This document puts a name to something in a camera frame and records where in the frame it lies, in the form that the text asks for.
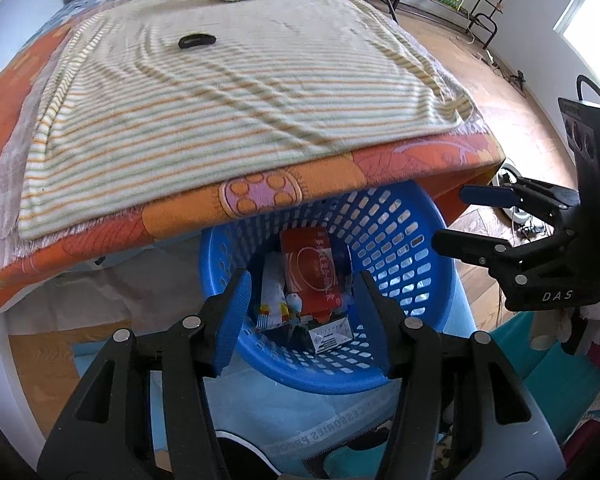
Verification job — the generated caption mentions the orange floral bedsheet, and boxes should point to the orange floral bedsheet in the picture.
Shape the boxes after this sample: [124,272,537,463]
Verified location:
[0,21,504,312]

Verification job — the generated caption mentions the blue plastic laundry basket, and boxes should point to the blue plastic laundry basket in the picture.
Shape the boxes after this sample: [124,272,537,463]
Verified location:
[199,181,455,394]

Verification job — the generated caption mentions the striped yellow towel blanket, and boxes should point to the striped yellow towel blanket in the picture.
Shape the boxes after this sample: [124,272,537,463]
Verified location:
[0,0,475,266]

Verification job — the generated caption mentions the red cardboard box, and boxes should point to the red cardboard box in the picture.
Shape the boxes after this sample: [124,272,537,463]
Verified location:
[279,226,342,324]

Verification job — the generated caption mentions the small black clip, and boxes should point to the small black clip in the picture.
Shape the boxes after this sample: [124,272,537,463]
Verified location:
[178,32,216,50]

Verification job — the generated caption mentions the green white carton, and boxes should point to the green white carton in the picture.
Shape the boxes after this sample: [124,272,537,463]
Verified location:
[308,316,353,354]

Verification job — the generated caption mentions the long white plastic package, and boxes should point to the long white plastic package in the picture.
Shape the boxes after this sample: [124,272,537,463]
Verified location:
[256,252,290,332]

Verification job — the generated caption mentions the teal bag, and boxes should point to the teal bag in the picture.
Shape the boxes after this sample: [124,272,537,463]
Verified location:
[490,312,600,444]

